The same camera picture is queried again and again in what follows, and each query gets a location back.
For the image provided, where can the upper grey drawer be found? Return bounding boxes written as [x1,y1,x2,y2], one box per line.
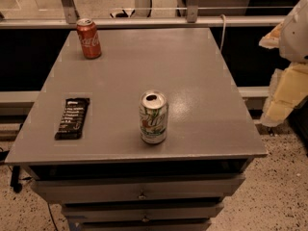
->
[32,174,245,204]

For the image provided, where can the white cable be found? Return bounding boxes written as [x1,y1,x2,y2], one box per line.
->
[218,13,227,54]

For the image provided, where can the red Coca-Cola can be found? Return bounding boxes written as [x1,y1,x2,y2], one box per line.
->
[77,18,101,59]

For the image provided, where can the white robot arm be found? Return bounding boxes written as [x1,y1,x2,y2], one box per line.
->
[259,0,308,127]

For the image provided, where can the lower grey drawer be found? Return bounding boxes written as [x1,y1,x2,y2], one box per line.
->
[62,202,223,222]

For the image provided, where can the black snack bar wrapper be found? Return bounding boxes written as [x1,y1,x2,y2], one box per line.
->
[55,98,90,141]

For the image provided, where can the white green 7up can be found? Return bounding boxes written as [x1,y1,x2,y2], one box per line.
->
[139,90,168,144]

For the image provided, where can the black cable on floor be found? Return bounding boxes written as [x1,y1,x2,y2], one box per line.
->
[0,146,61,231]

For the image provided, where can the grey drawer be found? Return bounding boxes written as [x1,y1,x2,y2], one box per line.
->
[62,202,223,222]
[32,174,245,204]

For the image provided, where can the grey metal railing frame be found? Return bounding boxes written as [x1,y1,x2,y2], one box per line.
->
[0,0,297,29]

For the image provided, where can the grey drawer cabinet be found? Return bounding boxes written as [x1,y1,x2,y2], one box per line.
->
[7,29,267,231]

